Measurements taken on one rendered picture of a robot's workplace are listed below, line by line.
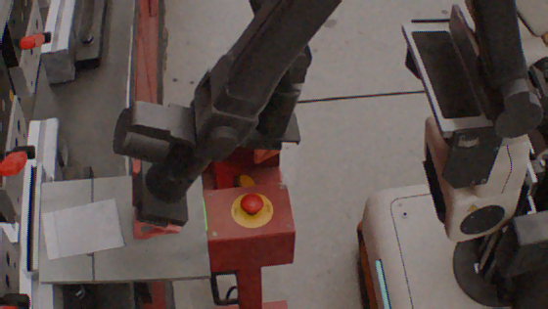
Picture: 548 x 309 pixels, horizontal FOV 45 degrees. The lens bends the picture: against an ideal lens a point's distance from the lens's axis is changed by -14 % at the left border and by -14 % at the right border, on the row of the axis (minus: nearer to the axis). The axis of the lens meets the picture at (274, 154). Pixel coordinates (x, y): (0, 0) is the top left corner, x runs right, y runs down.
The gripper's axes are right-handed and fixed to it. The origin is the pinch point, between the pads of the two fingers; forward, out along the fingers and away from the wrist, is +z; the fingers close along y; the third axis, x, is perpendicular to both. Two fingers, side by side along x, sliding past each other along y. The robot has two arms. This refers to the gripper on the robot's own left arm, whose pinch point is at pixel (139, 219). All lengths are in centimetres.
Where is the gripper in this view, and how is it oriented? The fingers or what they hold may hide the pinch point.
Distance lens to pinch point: 105.8
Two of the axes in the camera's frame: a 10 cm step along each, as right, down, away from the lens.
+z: -5.2, 5.7, 6.4
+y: 1.3, 7.9, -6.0
